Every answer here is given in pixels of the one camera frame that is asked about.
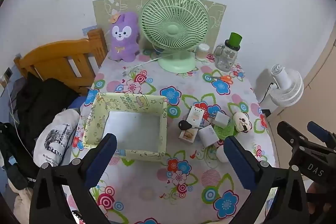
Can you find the green desk fan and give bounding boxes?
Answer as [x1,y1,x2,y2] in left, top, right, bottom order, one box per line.
[140,0,210,73]

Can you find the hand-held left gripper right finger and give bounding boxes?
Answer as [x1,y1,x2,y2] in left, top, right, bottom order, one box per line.
[224,135,307,224]

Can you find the beige cloth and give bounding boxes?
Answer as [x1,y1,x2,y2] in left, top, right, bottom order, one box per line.
[8,179,33,222]

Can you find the beige door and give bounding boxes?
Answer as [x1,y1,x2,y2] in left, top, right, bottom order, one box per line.
[268,35,336,135]

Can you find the white printed bag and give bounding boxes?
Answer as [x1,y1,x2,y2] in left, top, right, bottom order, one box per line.
[33,109,80,167]

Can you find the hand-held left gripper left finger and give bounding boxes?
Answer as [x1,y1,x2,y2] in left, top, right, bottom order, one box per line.
[29,134,117,224]

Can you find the floral tablecloth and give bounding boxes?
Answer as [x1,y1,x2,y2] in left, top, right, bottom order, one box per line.
[67,49,279,224]

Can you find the white wall fan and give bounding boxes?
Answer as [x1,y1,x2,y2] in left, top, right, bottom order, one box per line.
[270,64,304,107]

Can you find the glass mug with green lid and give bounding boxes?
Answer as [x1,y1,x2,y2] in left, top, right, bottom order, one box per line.
[214,32,242,72]

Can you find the black wall fan cable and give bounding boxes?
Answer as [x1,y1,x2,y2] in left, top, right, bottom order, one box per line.
[259,81,275,104]

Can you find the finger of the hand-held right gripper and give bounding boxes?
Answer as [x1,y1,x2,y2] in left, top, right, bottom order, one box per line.
[277,121,311,154]
[308,121,336,153]

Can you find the yellow cartoon printed box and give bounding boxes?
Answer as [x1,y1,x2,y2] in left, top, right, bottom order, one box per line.
[82,92,168,161]

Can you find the small white charger cube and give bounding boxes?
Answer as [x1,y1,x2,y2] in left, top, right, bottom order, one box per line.
[210,112,229,126]

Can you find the cotton swab jar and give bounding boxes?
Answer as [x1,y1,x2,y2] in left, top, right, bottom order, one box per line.
[196,43,210,60]

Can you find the green perforated panda case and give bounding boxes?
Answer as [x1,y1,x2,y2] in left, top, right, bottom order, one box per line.
[210,119,235,140]

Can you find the white remote control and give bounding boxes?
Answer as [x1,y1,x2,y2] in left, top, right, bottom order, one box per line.
[179,105,206,145]

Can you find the purple plush toy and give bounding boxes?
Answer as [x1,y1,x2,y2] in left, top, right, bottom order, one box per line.
[108,11,140,62]

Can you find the white fan power cable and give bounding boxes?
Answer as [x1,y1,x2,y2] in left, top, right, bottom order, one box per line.
[123,54,172,75]

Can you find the tall white charger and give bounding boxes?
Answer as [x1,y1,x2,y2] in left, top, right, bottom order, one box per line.
[198,126,219,147]

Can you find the black car key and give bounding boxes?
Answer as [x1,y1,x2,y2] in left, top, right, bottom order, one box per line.
[178,120,192,131]

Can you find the orange handled scissors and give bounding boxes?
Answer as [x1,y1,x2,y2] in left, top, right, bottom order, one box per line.
[206,75,234,84]

